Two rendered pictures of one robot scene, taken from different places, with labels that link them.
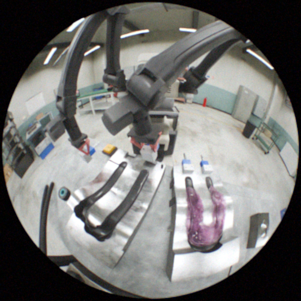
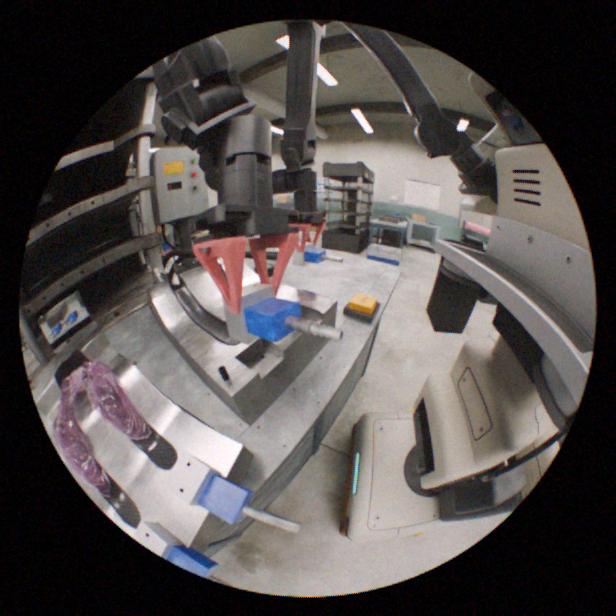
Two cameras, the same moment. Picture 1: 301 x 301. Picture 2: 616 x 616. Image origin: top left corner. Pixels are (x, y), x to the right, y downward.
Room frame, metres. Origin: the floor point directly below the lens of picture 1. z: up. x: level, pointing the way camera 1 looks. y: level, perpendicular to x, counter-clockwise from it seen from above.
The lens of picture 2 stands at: (0.36, -0.16, 1.07)
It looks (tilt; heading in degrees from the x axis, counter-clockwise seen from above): 32 degrees down; 100
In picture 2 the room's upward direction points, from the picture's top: straight up
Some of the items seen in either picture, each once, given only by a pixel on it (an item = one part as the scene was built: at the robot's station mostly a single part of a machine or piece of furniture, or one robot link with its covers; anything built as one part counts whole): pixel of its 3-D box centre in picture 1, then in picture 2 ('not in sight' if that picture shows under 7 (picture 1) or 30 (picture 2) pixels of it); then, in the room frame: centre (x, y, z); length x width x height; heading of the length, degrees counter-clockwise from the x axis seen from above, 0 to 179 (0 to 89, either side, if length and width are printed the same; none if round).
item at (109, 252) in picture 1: (112, 203); (213, 302); (0.08, 0.15, 0.87); 0.50 x 0.26 x 0.14; 156
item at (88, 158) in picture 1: (91, 149); (318, 256); (0.30, 0.30, 0.94); 0.13 x 0.05 x 0.05; 156
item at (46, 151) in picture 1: (45, 149); (383, 260); (1.19, 3.23, 0.11); 0.61 x 0.41 x 0.22; 160
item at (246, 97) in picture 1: (244, 105); not in sight; (3.72, -4.99, 0.98); 1.00 x 0.47 x 1.95; 70
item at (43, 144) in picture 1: (43, 145); (384, 251); (1.19, 3.22, 0.28); 0.61 x 0.41 x 0.15; 160
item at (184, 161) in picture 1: (185, 162); (235, 503); (0.29, -0.18, 0.86); 0.13 x 0.05 x 0.05; 174
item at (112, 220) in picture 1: (111, 197); (208, 286); (0.09, 0.13, 0.92); 0.35 x 0.16 x 0.09; 156
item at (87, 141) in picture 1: (82, 146); (303, 233); (0.26, 0.30, 0.99); 0.07 x 0.07 x 0.09; 67
